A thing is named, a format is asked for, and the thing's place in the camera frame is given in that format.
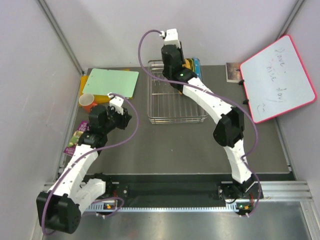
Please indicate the metal wire dish rack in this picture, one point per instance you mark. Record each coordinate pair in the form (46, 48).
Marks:
(165, 104)

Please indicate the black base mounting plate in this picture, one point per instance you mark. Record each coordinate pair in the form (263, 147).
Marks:
(176, 189)

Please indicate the orange polka dot plate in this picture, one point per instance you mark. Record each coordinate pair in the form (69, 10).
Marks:
(186, 63)

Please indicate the treehouse paperback book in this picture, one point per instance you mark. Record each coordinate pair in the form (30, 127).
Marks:
(73, 142)

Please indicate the blue polka dot plate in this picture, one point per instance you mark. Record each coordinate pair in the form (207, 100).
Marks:
(197, 66)

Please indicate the yellow cutting board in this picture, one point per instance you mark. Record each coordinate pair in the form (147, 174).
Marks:
(102, 99)

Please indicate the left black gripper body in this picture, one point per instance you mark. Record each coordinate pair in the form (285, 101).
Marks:
(115, 119)

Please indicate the light green cutting board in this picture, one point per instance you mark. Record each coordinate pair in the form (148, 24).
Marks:
(110, 80)

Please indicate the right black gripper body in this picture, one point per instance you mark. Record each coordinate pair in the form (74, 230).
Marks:
(178, 49)

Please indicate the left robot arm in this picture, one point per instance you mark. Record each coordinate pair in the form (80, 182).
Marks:
(62, 206)

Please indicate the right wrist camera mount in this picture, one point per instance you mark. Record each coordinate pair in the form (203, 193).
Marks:
(170, 37)

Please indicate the green polka dot plate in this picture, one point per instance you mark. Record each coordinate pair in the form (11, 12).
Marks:
(192, 65)

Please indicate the orange mug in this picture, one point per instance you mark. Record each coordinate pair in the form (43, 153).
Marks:
(87, 101)

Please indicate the pink framed whiteboard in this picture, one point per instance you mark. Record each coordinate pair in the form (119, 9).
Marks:
(276, 81)

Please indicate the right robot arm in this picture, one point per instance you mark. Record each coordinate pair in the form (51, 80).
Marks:
(229, 120)

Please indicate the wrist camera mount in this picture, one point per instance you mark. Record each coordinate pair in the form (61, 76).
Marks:
(116, 102)
(170, 37)

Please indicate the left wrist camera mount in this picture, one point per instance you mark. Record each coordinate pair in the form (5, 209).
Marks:
(116, 102)

